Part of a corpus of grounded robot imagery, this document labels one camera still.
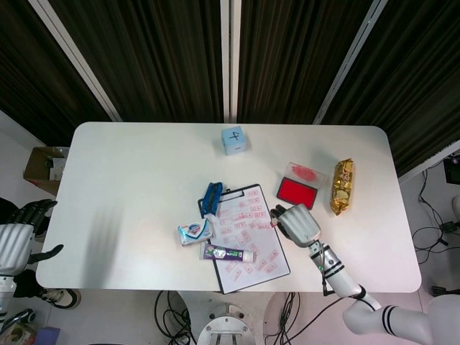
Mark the white upright frame post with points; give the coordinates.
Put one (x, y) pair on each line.
(230, 61)

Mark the brown cardboard box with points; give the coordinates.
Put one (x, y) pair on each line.
(36, 172)

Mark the purple and white toothpaste tube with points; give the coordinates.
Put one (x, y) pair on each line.
(224, 253)

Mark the purple foam block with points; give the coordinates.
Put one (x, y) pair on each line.
(47, 336)

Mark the white paper with red stamps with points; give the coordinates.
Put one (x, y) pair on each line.
(266, 240)

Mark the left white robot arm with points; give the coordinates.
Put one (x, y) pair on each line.
(5, 289)

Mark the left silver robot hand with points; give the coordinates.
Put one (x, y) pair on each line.
(14, 244)

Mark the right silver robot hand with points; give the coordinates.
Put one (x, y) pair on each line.
(300, 224)

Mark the gold foil snack bag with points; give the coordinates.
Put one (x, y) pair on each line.
(343, 187)

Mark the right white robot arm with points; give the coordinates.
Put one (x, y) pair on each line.
(345, 280)

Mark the white slanted frame post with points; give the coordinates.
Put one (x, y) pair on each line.
(75, 57)
(350, 61)

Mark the red and white stamp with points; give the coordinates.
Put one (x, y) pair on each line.
(274, 220)

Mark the red ink pad with lid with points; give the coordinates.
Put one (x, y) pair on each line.
(296, 192)

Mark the white and black sneaker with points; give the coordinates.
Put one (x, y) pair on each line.
(59, 297)

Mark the dark pleated curtain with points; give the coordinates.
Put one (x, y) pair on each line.
(161, 54)

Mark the colourful printed carton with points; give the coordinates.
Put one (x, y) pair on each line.
(16, 334)

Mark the light blue numbered cube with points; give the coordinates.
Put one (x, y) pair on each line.
(235, 142)

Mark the white and blue soap box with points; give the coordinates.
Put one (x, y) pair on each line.
(196, 231)

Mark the grey round robot base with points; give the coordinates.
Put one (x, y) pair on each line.
(228, 327)

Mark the black clipboard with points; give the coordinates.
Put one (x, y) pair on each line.
(220, 278)

